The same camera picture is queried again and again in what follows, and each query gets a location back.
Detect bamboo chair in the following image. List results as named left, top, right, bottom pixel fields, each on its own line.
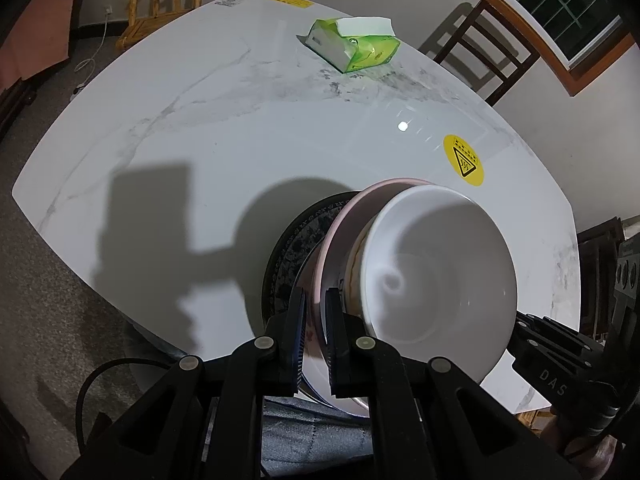
left=117, top=0, right=208, bottom=51

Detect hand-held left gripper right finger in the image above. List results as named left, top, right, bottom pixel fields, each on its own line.
left=325, top=287, right=583, bottom=480

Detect round yellow warning sticker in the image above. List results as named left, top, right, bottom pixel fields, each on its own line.
left=443, top=133, right=486, bottom=186

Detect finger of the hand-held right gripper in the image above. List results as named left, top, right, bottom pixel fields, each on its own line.
left=516, top=312, right=609, bottom=384
left=507, top=327, right=597, bottom=414

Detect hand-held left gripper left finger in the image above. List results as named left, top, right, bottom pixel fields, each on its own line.
left=60, top=287, right=307, bottom=480

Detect black cable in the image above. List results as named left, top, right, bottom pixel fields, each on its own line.
left=75, top=357, right=181, bottom=443

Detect white power cable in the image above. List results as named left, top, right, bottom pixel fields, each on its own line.
left=72, top=5, right=113, bottom=96

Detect person's grey trousers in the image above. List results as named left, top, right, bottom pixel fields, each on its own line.
left=262, top=395, right=376, bottom=466

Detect green tissue box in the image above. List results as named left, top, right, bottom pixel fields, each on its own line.
left=296, top=16, right=402, bottom=75

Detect pink bowl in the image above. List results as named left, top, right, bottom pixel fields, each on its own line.
left=311, top=177, right=433, bottom=331

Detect large blue floral plate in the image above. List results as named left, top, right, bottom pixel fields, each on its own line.
left=261, top=191, right=361, bottom=331

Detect dark wooden slatted chair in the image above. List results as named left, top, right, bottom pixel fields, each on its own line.
left=432, top=0, right=543, bottom=106

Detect pink cloth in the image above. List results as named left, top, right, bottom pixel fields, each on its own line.
left=0, top=0, right=83, bottom=83

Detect person's right hand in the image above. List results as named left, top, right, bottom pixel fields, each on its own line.
left=542, top=410, right=621, bottom=480

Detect white pink-flower plate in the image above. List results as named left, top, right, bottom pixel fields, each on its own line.
left=295, top=250, right=373, bottom=418

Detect white ribbed bowl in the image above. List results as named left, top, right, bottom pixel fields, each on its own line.
left=360, top=185, right=518, bottom=383

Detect wooden framed window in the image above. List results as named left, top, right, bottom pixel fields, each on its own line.
left=422, top=0, right=633, bottom=96

